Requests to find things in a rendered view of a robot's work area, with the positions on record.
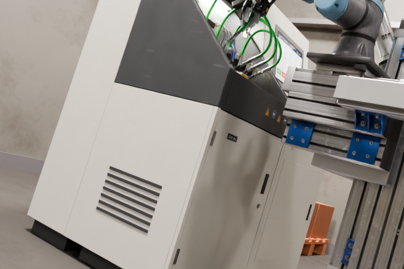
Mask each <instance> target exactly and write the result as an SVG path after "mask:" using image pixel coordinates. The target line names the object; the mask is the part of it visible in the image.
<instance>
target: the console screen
mask: <svg viewBox="0 0 404 269"><path fill-rule="evenodd" d="M275 34H276V36H277V38H278V39H279V41H280V44H281V48H282V57H281V60H280V62H279V63H278V65H276V66H275V67H274V68H273V69H272V72H273V73H274V75H275V77H276V78H277V80H278V81H279V83H280V85H281V87H282V86H283V82H284V78H285V76H286V72H287V69H288V66H294V67H297V68H303V63H304V51H303V50H302V49H301V48H300V47H299V46H298V45H297V44H296V43H295V42H294V41H293V40H292V39H291V38H290V37H289V36H288V35H287V34H286V33H285V32H284V31H283V30H282V29H281V28H280V27H279V26H278V25H277V24H276V26H275ZM279 53H280V51H279V47H278V46H277V51H276V54H275V56H274V59H273V65H274V64H275V63H276V61H277V60H278V57H279Z"/></svg>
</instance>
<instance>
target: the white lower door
mask: <svg viewBox="0 0 404 269"><path fill-rule="evenodd" d="M282 146H283V143H282V142H281V139H280V138H278V137H276V136H274V135H272V134H270V133H268V132H266V131H264V130H262V129H260V128H258V127H256V126H254V125H252V124H250V123H248V122H246V121H243V120H241V119H239V118H237V117H235V116H233V115H231V114H229V113H227V112H225V111H223V110H221V111H220V113H219V117H218V120H217V123H216V126H215V130H214V132H213V136H212V140H211V142H210V145H209V149H208V152H207V156H206V159H205V161H204V165H203V168H202V171H201V175H200V178H199V180H198V184H197V188H196V191H195V194H194V197H193V200H192V204H191V207H190V210H189V213H188V217H187V219H186V223H185V227H184V229H183V232H182V236H181V239H180V242H179V246H178V248H177V252H176V255H175V258H174V262H173V265H172V267H171V269H246V265H247V263H248V259H249V255H250V253H251V249H252V246H253V242H254V239H255V236H256V233H257V229H258V226H259V223H260V219H261V216H262V212H263V209H264V206H265V202H266V199H267V196H268V193H269V189H270V186H271V182H272V179H273V176H274V172H275V169H276V166H277V163H278V159H279V156H280V152H281V149H282Z"/></svg>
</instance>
